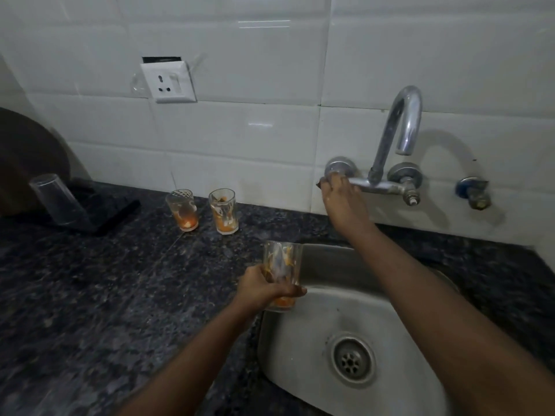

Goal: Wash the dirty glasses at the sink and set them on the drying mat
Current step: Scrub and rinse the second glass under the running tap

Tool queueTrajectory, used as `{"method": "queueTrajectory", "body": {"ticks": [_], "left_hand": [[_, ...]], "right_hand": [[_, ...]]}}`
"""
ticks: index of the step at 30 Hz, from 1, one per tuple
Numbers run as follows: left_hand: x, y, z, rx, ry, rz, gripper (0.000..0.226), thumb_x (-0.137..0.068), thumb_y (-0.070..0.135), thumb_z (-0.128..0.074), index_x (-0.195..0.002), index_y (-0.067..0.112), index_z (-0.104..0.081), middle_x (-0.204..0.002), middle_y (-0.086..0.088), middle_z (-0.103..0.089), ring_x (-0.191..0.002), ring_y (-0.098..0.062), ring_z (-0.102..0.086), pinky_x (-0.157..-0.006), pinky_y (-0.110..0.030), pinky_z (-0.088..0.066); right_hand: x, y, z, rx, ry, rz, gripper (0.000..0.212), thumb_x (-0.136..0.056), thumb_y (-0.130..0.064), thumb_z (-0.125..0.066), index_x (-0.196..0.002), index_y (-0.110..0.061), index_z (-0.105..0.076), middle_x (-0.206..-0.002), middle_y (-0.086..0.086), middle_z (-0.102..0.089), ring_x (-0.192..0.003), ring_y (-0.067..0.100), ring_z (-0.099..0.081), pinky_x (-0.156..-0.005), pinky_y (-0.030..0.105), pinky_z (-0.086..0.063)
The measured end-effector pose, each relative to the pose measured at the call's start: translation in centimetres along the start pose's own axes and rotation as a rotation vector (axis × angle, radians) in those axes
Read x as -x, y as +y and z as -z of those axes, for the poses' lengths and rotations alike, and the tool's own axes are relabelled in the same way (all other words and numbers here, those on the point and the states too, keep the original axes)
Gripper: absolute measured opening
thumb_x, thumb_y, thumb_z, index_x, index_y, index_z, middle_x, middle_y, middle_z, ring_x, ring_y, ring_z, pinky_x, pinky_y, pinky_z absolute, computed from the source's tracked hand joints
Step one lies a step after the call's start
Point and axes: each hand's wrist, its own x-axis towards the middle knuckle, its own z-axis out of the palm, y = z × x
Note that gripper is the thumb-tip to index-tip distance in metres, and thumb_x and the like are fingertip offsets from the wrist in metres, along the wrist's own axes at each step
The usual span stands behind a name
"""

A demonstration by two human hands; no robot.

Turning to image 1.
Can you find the black drying mat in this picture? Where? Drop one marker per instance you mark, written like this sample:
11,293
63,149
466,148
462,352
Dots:
112,216

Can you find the metal sink drain strainer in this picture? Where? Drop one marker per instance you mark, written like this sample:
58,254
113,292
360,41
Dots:
352,360

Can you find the chrome wall faucet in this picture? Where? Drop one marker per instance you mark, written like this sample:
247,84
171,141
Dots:
409,121

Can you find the person's right forearm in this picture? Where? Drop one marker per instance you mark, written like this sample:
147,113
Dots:
455,316

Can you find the drinking glass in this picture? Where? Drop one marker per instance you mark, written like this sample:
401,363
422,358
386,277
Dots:
184,212
224,212
58,201
284,262

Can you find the stainless steel sink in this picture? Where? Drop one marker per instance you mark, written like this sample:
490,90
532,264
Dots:
312,342

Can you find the white wall socket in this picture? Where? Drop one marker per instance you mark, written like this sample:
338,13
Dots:
169,82

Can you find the round wooden cutting board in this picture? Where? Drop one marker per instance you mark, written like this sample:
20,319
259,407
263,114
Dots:
26,160

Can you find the brass valve with blue collar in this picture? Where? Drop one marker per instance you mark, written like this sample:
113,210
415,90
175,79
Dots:
474,197

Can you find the person's right hand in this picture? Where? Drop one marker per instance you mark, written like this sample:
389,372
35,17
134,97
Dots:
344,207

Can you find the person's left hand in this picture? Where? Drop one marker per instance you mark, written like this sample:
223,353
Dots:
258,290

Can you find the person's left forearm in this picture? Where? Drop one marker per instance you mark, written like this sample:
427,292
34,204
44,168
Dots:
186,363

